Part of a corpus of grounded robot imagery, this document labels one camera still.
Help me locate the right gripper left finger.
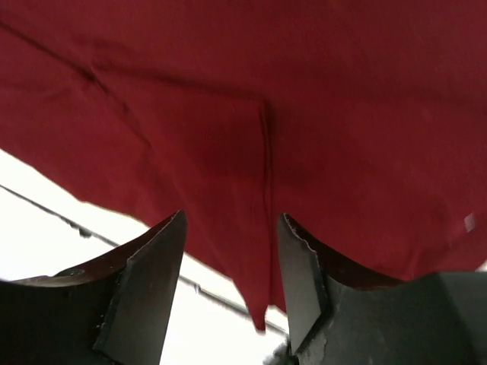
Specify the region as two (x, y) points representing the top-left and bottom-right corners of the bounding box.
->
(1, 211), (187, 364)

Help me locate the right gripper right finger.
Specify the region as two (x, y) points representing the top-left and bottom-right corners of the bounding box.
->
(278, 214), (486, 364)

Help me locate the dark red t-shirt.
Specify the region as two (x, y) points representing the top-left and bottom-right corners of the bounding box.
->
(1, 1), (486, 329)

